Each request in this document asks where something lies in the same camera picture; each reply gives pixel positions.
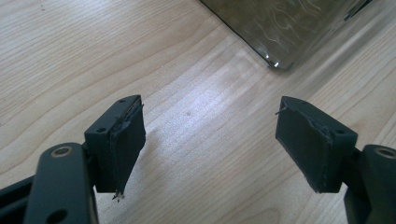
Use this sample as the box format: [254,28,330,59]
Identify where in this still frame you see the clear glass container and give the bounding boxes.
[199,0,375,72]

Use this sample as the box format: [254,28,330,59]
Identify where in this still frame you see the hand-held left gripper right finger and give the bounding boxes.
[275,95,359,194]

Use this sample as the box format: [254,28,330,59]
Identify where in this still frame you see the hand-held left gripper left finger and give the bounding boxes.
[84,94,147,200]

